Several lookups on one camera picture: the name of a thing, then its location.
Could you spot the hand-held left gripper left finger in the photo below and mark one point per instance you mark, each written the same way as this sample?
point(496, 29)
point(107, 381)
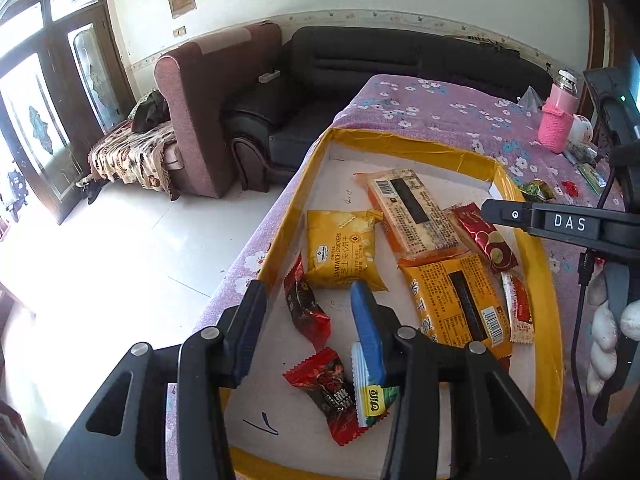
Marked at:
point(247, 330)

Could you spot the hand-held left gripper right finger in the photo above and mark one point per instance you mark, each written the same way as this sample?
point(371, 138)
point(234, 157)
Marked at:
point(367, 325)

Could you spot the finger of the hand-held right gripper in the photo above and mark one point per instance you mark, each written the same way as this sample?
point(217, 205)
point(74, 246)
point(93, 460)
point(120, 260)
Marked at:
point(510, 215)

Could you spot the large dark red snack packet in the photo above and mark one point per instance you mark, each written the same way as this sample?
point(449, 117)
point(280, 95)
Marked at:
point(482, 247)

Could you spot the dark red candy wrapper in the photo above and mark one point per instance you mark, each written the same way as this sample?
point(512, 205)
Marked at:
point(305, 310)

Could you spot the yellow sandwich cracker packet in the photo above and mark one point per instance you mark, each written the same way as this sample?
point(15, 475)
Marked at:
point(345, 255)

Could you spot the red and black snack packet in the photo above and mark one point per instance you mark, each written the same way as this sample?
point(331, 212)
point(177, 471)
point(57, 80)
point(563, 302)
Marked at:
point(325, 390)

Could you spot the white and green snack packet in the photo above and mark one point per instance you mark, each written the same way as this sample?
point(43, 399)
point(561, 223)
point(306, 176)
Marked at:
point(372, 402)

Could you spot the orange cracker packet black stripe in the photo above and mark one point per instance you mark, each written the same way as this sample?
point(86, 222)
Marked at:
point(450, 300)

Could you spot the yellow cardboard box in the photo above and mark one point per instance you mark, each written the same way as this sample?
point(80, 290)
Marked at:
point(542, 310)

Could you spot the clear cracker packet yellow ends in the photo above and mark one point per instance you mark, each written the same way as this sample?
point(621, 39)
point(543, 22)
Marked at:
point(415, 220)

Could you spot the small red and white packet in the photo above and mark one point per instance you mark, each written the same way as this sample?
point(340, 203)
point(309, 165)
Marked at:
point(519, 310)

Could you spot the person's right hand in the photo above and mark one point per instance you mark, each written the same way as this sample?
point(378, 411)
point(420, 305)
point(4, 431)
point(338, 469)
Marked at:
point(602, 330)

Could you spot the small red candy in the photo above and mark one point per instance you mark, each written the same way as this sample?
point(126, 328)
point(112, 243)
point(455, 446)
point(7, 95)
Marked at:
point(570, 188)

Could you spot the small green candy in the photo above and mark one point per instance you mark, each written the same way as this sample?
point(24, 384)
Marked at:
point(537, 190)

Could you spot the round crackers packet green label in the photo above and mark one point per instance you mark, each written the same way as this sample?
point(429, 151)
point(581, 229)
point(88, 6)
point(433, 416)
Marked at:
point(592, 177)

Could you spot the white cup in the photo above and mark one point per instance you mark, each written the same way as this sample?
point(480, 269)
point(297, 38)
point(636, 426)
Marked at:
point(581, 130)

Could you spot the pink thermos with knitted sleeve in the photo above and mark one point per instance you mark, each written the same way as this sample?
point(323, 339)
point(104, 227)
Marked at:
point(555, 125)

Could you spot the purple floral tablecloth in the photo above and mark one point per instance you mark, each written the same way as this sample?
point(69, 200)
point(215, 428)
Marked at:
point(450, 115)

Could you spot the black sofa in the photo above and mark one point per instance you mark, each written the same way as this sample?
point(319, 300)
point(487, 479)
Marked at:
point(375, 65)

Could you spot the patterned brown blanket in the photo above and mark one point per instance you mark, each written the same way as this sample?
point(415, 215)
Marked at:
point(130, 160)

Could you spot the black shoes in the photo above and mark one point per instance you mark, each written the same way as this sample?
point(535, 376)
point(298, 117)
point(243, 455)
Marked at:
point(92, 191)

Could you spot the maroon armchair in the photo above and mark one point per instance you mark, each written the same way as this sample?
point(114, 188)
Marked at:
point(200, 125)

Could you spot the dark cloth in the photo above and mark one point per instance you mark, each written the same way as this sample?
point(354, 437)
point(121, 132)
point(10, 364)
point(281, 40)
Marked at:
point(150, 112)

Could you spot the white remote control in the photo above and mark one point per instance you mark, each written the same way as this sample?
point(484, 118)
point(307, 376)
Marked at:
point(269, 77)

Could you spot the glass panel door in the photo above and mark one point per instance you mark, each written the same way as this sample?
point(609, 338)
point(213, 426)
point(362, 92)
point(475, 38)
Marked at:
point(60, 110)

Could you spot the wall socket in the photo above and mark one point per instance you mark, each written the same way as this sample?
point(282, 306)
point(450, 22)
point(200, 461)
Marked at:
point(179, 32)

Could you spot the wall plaque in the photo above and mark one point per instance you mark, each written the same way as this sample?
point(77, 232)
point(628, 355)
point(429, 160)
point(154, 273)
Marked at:
point(182, 2)

